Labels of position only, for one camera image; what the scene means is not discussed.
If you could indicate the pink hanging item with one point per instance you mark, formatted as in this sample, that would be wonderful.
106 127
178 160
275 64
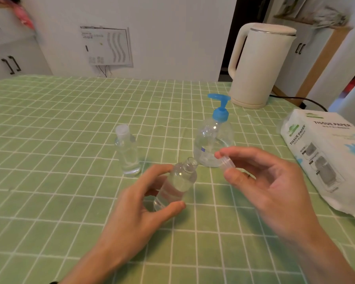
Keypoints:
23 16

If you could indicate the person's left hand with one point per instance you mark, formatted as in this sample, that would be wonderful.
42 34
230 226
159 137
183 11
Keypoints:
130 224

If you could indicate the person's left forearm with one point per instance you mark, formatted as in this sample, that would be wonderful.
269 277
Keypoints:
97 269

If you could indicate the cream electric kettle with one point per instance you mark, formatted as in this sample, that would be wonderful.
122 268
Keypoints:
258 68

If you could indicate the white door wooden side cabinet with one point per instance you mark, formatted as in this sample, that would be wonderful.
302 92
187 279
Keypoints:
304 65

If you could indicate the large clear bottle blue pump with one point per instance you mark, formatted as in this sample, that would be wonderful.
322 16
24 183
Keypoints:
213 141

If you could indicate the wooden top white cabinet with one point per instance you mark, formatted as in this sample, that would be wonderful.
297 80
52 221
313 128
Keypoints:
17 56

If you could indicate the small clear plastic bottle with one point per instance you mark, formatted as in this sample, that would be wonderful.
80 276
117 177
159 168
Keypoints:
127 156
177 183

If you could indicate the leaning framed picture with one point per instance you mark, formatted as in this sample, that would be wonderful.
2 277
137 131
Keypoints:
293 5

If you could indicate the green checked tablecloth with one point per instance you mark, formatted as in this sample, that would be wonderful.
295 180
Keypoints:
47 174

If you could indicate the white wall panel cover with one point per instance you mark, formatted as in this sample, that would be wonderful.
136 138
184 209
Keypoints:
106 45

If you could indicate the person's right hand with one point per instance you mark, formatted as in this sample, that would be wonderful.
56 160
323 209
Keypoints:
281 198

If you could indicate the white tissue paper pack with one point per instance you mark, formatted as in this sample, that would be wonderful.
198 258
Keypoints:
325 156

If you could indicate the crumpled grey paper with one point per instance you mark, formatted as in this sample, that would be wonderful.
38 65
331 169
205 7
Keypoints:
329 17

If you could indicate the small white bottle cap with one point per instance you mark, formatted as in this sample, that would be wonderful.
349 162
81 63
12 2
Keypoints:
226 163

